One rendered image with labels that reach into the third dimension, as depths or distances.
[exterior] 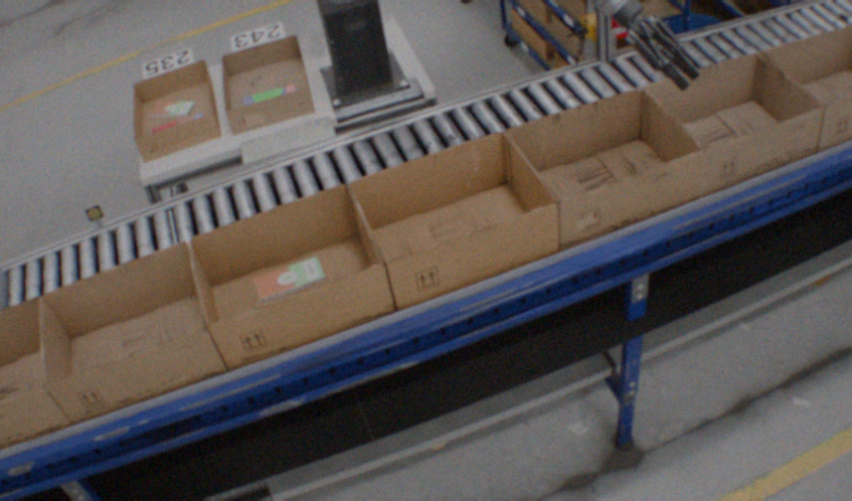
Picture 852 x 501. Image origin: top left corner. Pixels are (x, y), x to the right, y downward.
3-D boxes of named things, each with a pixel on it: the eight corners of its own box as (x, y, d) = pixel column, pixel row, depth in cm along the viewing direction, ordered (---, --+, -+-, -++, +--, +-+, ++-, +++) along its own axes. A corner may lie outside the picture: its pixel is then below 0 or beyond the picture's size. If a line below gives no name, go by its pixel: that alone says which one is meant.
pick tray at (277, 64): (302, 56, 299) (296, 33, 292) (316, 112, 272) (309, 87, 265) (228, 78, 297) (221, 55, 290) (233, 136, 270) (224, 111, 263)
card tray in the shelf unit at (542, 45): (511, 23, 413) (510, 6, 406) (566, 9, 417) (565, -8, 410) (546, 61, 384) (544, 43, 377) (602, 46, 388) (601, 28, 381)
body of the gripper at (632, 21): (621, 8, 187) (648, 37, 187) (603, 21, 183) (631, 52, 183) (638, -10, 181) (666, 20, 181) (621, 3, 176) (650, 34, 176)
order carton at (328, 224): (360, 235, 208) (346, 181, 197) (398, 317, 188) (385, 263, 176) (209, 288, 203) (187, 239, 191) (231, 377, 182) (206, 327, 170)
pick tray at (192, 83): (213, 81, 297) (205, 58, 290) (222, 136, 270) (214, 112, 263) (140, 105, 294) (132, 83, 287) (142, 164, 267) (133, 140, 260)
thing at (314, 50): (394, 20, 315) (392, 13, 312) (436, 96, 273) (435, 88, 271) (142, 96, 304) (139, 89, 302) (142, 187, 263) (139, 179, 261)
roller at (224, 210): (229, 194, 256) (225, 182, 253) (261, 310, 220) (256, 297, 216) (214, 200, 256) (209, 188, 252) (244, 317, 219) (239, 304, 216)
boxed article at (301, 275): (255, 283, 201) (254, 278, 200) (318, 260, 203) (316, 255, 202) (261, 304, 196) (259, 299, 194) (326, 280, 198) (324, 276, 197)
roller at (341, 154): (348, 152, 262) (345, 139, 259) (402, 260, 226) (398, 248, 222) (332, 158, 261) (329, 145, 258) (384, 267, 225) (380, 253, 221)
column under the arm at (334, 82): (319, 71, 290) (299, -10, 267) (391, 51, 292) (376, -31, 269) (333, 109, 271) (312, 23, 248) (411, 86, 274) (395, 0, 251)
